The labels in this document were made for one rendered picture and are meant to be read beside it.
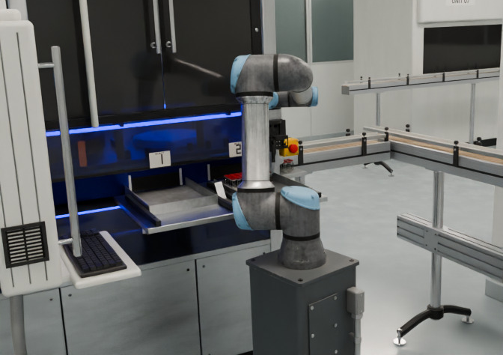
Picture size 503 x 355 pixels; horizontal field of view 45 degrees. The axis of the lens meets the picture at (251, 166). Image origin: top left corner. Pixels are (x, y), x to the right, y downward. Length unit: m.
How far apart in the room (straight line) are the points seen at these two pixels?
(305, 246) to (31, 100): 0.88
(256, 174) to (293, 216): 0.17
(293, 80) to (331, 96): 6.42
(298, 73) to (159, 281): 1.12
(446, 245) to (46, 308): 1.76
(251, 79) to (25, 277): 0.86
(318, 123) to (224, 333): 5.71
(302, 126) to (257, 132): 6.23
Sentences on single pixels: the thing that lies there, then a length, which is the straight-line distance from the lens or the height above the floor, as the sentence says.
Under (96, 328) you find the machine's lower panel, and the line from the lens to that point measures 2.56.
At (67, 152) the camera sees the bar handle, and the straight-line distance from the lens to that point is 1.78.
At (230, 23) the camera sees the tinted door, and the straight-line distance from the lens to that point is 2.50.
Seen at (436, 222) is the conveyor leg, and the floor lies 0.58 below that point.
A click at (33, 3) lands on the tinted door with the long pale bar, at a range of 2.30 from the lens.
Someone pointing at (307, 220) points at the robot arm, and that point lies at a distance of 1.84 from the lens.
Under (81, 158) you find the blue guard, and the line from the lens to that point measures 2.35.
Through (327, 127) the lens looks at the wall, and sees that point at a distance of 8.29.
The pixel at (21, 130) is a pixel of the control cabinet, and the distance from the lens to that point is 1.74.
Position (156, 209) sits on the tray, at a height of 0.90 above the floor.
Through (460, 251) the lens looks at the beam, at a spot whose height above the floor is 0.49.
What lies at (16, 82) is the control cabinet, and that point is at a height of 1.39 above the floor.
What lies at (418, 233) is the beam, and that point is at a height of 0.50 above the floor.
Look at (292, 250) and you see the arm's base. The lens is 1.87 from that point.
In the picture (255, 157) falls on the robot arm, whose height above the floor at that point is 1.12.
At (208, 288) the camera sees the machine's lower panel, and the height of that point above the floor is 0.44.
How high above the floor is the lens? 1.50
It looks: 13 degrees down
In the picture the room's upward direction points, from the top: 2 degrees counter-clockwise
